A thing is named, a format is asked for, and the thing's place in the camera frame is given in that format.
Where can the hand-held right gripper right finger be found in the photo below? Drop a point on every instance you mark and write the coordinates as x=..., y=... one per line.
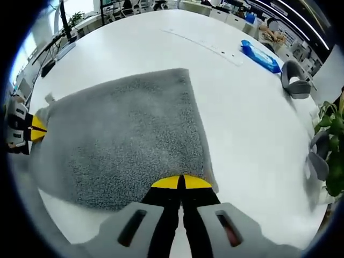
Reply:
x=199, y=215

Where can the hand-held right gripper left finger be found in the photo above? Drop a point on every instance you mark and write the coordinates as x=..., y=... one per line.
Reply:
x=166, y=215

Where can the grey towel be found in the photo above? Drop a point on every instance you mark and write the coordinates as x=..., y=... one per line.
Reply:
x=129, y=134

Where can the black flat device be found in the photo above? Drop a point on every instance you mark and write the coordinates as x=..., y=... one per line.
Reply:
x=48, y=68

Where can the light blue pouch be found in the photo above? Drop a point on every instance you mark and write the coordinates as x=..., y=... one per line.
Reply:
x=65, y=50

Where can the white table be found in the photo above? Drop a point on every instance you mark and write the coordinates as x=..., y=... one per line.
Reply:
x=242, y=121

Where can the grey curved headband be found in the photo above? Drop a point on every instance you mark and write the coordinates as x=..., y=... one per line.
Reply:
x=318, y=161
x=295, y=88

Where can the potted green plant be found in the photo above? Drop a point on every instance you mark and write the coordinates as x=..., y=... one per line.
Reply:
x=334, y=139

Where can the blue wipes packet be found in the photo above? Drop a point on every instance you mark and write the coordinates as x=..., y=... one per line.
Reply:
x=260, y=57

